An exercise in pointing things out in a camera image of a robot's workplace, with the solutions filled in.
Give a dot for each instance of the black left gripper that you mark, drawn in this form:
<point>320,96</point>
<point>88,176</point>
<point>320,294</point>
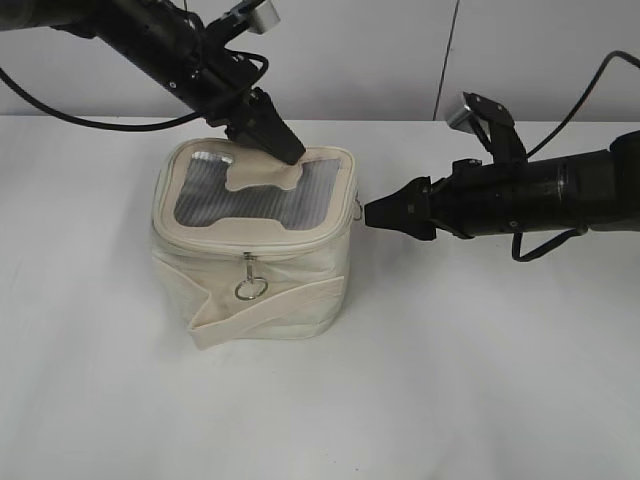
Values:
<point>196,67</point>

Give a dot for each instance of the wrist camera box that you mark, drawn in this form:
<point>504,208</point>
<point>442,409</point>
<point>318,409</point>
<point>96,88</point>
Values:
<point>491,123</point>
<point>259,16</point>

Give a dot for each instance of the cream zippered bag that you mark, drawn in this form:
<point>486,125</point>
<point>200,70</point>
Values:
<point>215,200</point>

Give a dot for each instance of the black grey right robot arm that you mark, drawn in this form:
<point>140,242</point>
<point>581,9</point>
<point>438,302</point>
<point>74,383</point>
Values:
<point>595,190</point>

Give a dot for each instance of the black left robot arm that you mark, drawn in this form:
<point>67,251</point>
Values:
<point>129,27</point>

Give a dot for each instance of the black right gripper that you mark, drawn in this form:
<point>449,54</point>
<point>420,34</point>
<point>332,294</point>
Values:
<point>475,200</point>

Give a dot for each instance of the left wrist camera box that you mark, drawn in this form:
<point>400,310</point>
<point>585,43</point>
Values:
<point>259,16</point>

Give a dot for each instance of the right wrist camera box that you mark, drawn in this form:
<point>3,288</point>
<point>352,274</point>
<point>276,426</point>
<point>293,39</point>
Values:
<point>491,123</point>

